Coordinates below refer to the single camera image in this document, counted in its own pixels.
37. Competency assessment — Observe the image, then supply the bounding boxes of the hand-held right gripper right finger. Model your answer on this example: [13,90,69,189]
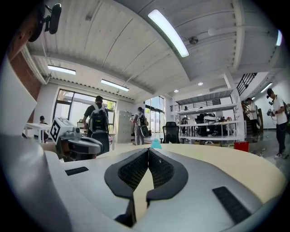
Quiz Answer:
[135,147,264,232]

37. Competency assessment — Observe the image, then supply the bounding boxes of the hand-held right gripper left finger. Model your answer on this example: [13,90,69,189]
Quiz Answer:
[58,147,150,227]

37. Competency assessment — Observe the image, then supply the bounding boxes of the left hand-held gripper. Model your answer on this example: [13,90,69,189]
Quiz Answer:
[49,116,102,162]

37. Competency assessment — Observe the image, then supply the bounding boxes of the turquoise plastic bottle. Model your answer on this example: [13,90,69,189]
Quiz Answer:
[150,139,164,150]

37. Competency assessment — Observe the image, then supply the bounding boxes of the person's left hand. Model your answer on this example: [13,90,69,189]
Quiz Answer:
[60,139,70,157]

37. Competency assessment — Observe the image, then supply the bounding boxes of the grey and black backpack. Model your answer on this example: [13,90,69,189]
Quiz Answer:
[89,105,109,132]

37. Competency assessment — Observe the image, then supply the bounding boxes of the grey lockers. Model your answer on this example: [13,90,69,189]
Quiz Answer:
[117,110,139,144]

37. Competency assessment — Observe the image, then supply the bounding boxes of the large window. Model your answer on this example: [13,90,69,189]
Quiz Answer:
[55,89,117,127]

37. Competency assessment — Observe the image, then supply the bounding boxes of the red bin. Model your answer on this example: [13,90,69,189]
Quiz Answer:
[233,141,250,151]

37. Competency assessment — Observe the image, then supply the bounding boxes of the black office chair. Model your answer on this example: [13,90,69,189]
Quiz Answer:
[159,121,181,145]

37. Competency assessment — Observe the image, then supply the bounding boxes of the white-legged desk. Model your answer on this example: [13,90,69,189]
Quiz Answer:
[24,122,53,144]

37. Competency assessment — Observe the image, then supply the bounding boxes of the long ceiling light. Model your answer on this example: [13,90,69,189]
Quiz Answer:
[275,29,283,47]
[101,78,130,92]
[47,64,77,76]
[260,82,273,94]
[147,9,190,58]

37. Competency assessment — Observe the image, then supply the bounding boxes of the white shelving rack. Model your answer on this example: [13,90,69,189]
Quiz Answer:
[174,89,247,145]

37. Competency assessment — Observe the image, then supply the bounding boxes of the glass entrance doors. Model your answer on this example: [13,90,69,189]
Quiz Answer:
[145,96,165,134]

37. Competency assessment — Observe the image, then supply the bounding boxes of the black staircase railing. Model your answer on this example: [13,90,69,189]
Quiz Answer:
[236,72,258,96]

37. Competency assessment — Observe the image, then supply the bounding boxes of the person's head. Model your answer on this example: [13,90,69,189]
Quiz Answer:
[6,0,46,62]

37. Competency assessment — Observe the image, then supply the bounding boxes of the black head-worn camera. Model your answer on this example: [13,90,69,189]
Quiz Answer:
[43,3,63,35]

